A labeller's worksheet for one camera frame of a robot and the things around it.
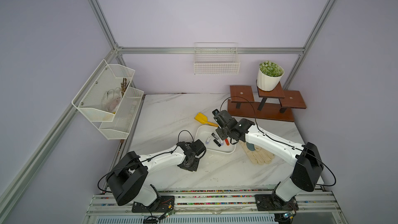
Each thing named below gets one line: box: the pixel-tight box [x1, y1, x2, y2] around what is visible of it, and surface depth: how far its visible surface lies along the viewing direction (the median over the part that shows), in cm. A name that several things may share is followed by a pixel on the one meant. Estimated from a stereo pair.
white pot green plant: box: [256, 60, 285, 92], surface depth 86 cm
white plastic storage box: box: [194, 124, 237, 154], surface depth 96 cm
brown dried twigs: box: [120, 77, 131, 97], surface depth 83 cm
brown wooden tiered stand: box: [227, 81, 307, 122], surface depth 104 cm
